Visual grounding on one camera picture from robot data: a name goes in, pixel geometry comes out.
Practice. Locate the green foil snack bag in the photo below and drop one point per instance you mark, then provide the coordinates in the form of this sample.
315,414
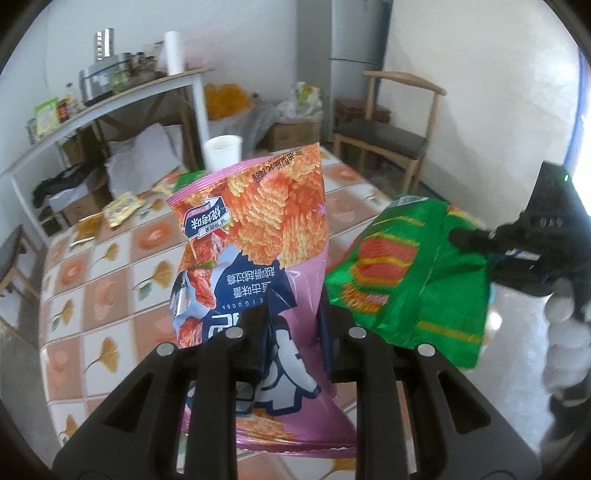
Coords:
406,281

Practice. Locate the dining table with patterned cloth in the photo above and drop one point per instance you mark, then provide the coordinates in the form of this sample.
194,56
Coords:
115,286

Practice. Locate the wooden chair dark seat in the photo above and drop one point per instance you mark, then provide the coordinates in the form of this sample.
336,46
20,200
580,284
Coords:
383,138
16,267

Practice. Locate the white sack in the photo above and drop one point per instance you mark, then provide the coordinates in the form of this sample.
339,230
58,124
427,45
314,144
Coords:
143,159

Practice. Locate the white plastic bag with carton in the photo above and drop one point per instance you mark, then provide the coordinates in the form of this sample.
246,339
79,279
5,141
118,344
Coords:
300,101

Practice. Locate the silver rice cooker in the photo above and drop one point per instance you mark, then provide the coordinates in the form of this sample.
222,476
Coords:
104,78

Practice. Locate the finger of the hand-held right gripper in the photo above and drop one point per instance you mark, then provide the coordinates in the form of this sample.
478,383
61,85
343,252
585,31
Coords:
485,240
521,274

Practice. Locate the dark wooden stool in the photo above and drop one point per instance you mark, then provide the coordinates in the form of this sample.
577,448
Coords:
362,110

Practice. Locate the white paper cup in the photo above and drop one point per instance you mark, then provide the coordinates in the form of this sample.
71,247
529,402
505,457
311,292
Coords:
224,152

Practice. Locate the small yellow packet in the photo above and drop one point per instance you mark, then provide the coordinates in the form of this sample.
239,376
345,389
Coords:
162,189

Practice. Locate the shiny steel canister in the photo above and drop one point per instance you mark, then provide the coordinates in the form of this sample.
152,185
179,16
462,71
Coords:
104,44

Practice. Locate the pink snack bag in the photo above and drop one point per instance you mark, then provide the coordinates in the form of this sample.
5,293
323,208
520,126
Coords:
268,221

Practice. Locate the yellow plastic bag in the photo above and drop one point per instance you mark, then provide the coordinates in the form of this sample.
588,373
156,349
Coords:
226,101

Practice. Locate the white paper towel roll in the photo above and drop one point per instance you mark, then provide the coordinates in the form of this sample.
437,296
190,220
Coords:
174,53

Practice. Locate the orange flat packet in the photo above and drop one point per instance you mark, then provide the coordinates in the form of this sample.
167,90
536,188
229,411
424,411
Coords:
90,227

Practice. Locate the person's right hand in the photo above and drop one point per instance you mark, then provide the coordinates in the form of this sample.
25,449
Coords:
565,341

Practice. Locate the dark sauce jar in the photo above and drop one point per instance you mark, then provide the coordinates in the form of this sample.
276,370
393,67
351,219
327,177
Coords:
63,110

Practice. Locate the white shelf table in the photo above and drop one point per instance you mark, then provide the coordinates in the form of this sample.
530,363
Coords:
115,99

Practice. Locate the brown cardboard box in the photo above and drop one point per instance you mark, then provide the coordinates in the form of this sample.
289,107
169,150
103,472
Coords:
293,136

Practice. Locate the small metal mug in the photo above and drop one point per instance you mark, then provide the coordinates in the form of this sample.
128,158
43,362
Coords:
31,129

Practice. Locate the black bag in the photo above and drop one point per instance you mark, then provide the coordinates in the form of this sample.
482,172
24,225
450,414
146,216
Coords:
60,184

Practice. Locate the grey plastic bag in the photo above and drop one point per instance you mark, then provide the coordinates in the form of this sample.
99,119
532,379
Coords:
256,129

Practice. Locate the grey refrigerator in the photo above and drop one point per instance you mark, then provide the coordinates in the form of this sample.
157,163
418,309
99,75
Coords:
358,46

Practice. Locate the small green packet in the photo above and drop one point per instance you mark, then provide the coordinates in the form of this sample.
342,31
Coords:
189,180

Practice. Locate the green box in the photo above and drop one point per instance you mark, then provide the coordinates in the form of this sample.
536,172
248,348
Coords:
47,117

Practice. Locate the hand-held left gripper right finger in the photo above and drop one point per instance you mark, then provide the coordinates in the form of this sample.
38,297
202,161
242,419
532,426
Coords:
369,369

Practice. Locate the yellow snack packet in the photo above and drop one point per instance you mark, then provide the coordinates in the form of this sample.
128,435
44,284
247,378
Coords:
121,210

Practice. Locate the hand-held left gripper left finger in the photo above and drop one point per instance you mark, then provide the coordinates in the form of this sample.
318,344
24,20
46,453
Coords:
217,369

